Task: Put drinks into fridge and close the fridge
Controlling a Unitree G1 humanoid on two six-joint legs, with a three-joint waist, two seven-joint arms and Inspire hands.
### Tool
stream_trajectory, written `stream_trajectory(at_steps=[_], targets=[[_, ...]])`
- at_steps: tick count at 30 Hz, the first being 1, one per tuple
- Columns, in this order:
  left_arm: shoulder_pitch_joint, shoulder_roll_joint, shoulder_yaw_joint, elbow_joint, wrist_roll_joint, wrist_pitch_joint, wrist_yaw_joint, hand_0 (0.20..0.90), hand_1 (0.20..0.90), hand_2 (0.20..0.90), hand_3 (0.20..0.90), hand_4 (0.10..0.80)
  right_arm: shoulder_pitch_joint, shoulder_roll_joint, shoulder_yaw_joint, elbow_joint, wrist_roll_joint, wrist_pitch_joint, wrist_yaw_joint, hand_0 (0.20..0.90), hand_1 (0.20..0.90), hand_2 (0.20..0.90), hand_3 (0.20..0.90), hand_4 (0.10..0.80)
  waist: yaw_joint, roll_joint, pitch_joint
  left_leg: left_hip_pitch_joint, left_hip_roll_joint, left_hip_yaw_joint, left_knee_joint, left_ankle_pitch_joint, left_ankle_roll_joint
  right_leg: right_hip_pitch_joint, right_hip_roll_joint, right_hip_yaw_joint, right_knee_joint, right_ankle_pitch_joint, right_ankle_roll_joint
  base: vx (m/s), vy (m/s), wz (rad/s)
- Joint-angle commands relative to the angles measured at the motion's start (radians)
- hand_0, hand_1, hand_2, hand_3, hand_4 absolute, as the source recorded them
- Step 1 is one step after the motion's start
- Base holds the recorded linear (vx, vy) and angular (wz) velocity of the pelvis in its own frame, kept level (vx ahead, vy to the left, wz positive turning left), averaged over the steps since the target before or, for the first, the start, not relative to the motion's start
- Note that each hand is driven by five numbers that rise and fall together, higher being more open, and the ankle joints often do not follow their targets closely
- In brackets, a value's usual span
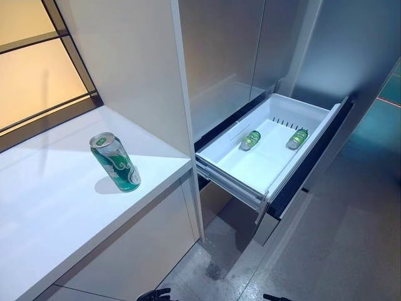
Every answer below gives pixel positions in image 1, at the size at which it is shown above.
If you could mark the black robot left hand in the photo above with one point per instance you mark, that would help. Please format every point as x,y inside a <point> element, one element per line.
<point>156,294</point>

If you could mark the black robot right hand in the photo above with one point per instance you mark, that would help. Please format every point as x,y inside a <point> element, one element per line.
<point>272,298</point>

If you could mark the tall green beer can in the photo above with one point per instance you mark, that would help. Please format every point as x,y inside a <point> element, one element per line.
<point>116,163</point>

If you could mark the fridge drawer front panel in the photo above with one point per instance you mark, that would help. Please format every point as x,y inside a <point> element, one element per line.
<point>313,163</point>

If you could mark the white fridge drawer bin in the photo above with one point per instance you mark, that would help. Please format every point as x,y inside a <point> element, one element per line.
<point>257,156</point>

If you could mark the stainless steel fridge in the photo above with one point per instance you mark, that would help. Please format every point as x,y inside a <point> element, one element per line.
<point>219,47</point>

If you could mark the small green beer can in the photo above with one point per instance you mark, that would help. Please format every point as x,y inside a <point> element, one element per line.
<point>297,138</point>
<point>250,140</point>

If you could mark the tall white cabinet panel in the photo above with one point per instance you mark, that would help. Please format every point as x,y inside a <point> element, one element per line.
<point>131,62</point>

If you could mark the dark window frame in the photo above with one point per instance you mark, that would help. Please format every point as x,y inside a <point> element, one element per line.
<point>78,53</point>

